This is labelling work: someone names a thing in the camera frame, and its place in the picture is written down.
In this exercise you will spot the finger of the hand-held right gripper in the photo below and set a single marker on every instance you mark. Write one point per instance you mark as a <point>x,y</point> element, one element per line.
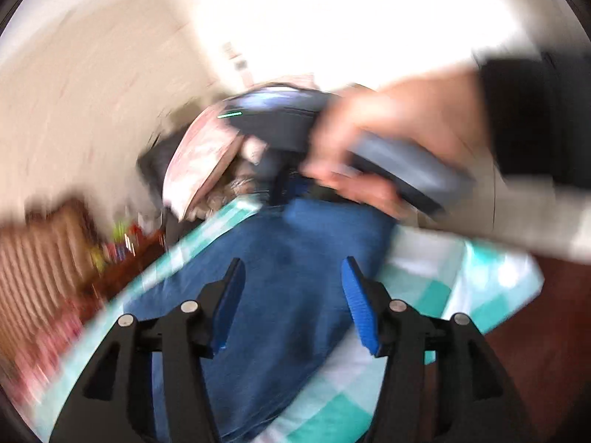
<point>272,170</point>

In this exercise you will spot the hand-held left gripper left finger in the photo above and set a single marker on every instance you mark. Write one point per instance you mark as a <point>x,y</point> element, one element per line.
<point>231,304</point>

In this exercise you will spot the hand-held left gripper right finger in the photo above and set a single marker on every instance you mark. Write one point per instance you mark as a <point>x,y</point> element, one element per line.
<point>362,309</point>

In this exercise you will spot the blue denim pants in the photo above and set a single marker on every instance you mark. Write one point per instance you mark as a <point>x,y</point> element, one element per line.
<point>286,286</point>

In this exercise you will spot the person's right hand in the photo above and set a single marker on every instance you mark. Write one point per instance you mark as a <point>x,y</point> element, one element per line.
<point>406,106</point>

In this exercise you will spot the brown plaid cloth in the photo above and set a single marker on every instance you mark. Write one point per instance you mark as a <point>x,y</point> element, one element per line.
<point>231,191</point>

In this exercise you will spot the pink velvet pillow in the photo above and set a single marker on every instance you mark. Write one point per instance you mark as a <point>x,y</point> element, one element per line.
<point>203,157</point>

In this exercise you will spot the teal white checked cloth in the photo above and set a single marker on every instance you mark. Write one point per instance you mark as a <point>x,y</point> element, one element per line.
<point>461,286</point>

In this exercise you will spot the dark wooden nightstand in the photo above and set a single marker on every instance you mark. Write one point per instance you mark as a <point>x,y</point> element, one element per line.
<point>120,272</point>

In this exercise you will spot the black leather chair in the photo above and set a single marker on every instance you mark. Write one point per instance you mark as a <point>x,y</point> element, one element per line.
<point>152,166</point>

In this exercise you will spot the cluster of colourful bottles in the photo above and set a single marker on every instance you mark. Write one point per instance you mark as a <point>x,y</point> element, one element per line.
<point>122,244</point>

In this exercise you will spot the white wardrobe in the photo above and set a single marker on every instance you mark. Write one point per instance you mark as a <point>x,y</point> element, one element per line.
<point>531,221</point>

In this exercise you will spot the red patterned bedding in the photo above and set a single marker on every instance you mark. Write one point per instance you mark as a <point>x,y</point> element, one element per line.
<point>37,350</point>

